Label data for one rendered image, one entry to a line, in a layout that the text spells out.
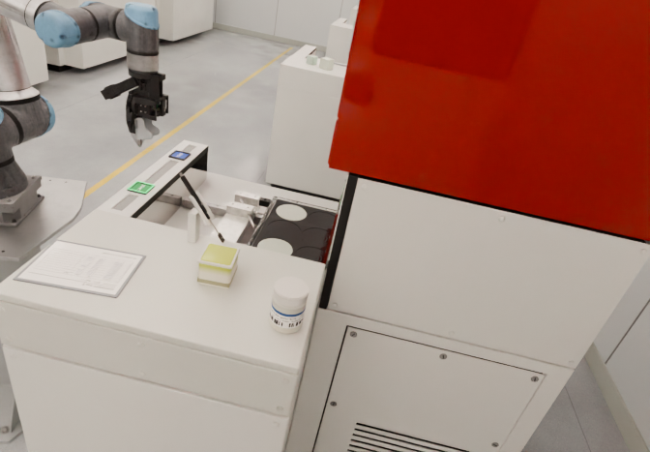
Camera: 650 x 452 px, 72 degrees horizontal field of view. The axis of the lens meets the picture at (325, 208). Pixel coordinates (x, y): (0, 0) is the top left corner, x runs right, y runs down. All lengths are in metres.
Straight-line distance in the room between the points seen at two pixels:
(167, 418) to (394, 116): 0.81
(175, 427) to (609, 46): 1.16
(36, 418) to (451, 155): 1.13
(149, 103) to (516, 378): 1.22
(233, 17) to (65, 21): 8.51
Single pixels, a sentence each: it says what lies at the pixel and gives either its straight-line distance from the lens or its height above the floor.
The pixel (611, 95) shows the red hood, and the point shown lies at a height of 1.51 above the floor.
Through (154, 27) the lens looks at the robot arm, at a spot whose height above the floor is 1.42.
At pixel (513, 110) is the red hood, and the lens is 0.99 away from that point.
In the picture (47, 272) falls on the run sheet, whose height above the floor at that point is 0.97.
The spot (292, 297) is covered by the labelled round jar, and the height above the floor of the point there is 1.06.
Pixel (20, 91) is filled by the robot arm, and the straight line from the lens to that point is 1.56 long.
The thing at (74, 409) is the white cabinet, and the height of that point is 0.66.
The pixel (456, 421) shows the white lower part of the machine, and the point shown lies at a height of 0.52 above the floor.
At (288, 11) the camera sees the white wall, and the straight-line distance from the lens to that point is 9.30.
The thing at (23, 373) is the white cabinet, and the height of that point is 0.75.
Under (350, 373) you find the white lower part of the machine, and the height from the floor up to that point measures 0.61.
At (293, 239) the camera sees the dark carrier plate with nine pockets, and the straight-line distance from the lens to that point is 1.33.
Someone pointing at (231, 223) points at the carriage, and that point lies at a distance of 1.41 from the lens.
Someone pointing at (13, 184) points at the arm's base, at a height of 0.92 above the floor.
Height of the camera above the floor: 1.64
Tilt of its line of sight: 29 degrees down
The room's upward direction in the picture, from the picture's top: 12 degrees clockwise
